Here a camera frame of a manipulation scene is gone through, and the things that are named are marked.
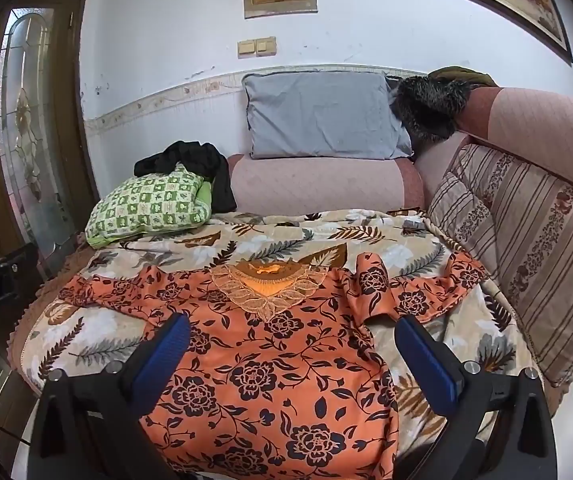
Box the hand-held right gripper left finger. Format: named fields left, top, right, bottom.
left=30, top=313, right=193, bottom=480

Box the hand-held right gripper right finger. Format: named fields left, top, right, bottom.
left=395, top=315, right=558, bottom=480

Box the olive cloth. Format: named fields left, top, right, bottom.
left=427, top=66, right=497, bottom=88

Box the beige leaf print blanket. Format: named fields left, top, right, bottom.
left=9, top=207, right=567, bottom=480

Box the orange floral garment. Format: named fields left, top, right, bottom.
left=59, top=254, right=489, bottom=480

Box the striped quilt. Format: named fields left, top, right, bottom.
left=426, top=142, right=573, bottom=387

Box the dark furry cloth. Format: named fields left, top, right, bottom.
left=390, top=76, right=472, bottom=143

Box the black cloth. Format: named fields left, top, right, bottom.
left=134, top=141, right=238, bottom=213

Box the grey pillow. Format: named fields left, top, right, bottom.
left=241, top=71, right=414, bottom=161

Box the green patterned pillow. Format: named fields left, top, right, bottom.
left=85, top=162, right=214, bottom=248

